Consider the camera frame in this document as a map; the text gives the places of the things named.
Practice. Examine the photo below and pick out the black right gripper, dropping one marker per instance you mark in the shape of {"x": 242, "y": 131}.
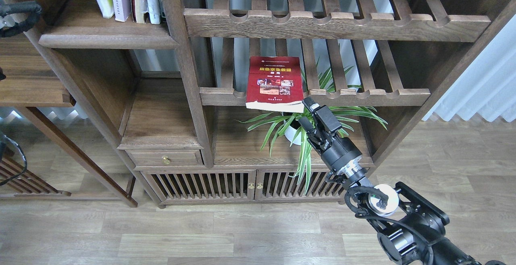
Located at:
{"x": 334, "y": 151}

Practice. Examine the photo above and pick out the red cover book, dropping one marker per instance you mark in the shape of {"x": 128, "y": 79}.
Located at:
{"x": 275, "y": 84}

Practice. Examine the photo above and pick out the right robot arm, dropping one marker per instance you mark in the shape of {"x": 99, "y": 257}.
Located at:
{"x": 408, "y": 226}

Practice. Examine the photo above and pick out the green spider plant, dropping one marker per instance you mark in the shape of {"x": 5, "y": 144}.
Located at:
{"x": 279, "y": 123}

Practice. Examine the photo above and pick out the white plant pot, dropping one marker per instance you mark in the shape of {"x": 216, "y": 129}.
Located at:
{"x": 290, "y": 133}

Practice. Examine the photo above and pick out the dark wooden bookshelf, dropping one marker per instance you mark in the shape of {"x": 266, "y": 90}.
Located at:
{"x": 176, "y": 88}

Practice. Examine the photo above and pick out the brass drawer knob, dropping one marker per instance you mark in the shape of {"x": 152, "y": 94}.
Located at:
{"x": 166, "y": 160}

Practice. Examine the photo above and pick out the white curtain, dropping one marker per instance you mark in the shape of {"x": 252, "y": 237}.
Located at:
{"x": 487, "y": 88}

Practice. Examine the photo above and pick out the wooden side table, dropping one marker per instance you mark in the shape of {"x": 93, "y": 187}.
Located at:
{"x": 30, "y": 85}

